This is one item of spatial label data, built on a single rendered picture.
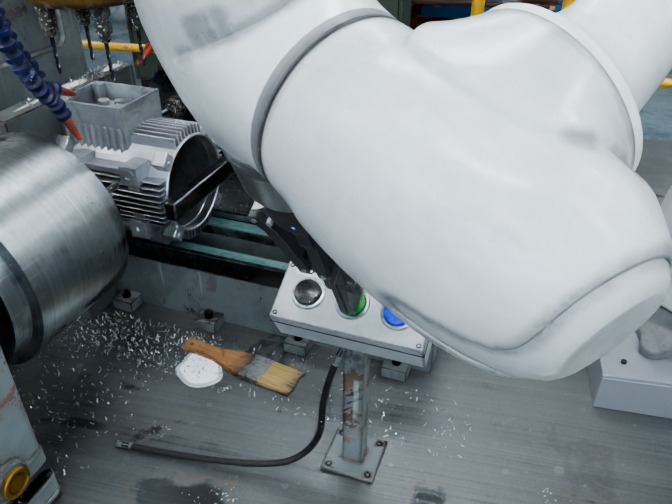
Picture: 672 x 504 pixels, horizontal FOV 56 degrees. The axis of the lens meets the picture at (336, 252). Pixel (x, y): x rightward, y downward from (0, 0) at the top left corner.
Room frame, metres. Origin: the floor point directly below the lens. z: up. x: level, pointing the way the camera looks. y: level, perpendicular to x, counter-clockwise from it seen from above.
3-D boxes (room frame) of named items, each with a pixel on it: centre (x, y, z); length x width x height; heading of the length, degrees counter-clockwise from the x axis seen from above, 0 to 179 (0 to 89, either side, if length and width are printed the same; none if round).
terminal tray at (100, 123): (0.96, 0.36, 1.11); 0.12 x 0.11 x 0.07; 70
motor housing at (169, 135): (0.95, 0.32, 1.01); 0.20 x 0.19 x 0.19; 70
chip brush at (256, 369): (0.72, 0.15, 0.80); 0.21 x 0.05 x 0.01; 64
